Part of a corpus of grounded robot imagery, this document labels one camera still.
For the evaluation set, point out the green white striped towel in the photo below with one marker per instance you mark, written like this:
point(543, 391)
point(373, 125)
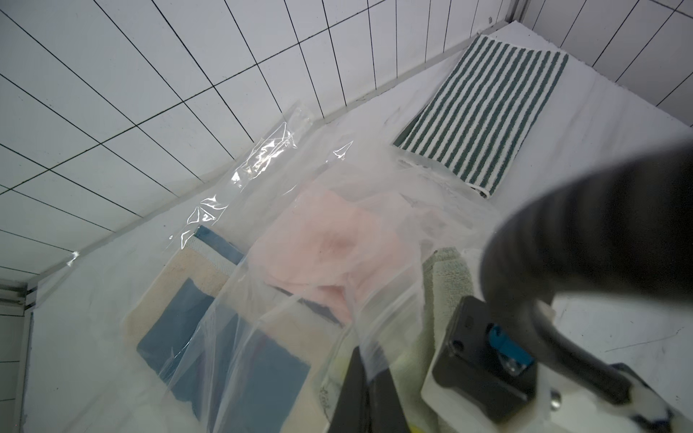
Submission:
point(479, 118)

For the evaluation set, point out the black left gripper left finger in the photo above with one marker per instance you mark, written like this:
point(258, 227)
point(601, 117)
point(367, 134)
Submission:
point(352, 412)

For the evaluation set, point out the blue and beige towel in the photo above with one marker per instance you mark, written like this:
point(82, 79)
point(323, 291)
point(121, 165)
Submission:
point(221, 350)

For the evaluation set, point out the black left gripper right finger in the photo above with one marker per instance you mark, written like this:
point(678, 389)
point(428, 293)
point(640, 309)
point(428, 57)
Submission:
point(386, 411)

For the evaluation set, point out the clear plastic vacuum bag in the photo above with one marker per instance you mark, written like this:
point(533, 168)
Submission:
point(83, 376)

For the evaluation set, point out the pink towel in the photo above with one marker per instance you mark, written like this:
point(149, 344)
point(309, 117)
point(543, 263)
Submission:
point(335, 252)

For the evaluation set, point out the pale yellow towel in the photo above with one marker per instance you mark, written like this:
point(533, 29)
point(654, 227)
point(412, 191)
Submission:
point(447, 280)

